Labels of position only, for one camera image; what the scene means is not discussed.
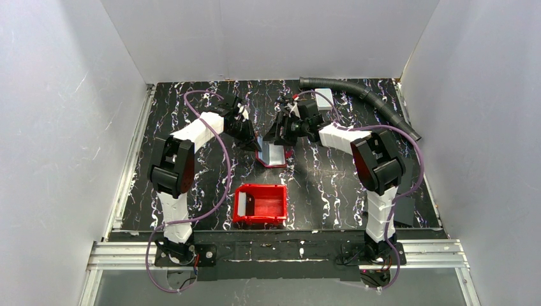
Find black grey pliers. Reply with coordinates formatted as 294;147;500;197
276;96;297;113

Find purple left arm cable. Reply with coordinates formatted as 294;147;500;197
144;89;233;295

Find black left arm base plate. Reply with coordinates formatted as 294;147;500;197
154;238;218;267

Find upper black card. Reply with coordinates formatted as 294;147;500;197
397;159;415;195

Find red plastic bin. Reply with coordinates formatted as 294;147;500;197
232;184;288;225

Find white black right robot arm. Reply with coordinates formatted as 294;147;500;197
263;99;405;244

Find white rectangular box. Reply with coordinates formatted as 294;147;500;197
315;88;334;111

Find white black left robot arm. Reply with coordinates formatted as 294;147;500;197
148;94;261;244

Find lower black card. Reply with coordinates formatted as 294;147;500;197
394;197;415;227

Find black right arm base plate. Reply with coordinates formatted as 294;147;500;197
334;242;407;269

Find aluminium frame rail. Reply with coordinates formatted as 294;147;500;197
80;80;473;305

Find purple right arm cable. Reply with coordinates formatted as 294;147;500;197
295;89;424;292

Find black card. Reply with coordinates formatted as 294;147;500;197
394;197;415;227
397;159;415;195

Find grey corrugated hose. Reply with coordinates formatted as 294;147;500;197
299;76;422;142

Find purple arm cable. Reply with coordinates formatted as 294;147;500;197
295;89;424;292
144;89;233;295

